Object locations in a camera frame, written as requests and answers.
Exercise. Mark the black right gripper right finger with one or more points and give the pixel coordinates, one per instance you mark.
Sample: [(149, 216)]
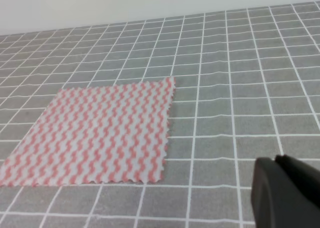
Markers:
[(305, 177)]

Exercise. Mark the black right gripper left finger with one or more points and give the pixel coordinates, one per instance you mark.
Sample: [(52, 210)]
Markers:
[(276, 201)]

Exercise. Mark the pink white wavy striped towel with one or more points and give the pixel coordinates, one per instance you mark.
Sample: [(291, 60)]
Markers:
[(96, 135)]

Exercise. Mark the grey checkered tablecloth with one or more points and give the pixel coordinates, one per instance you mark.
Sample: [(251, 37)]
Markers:
[(247, 86)]

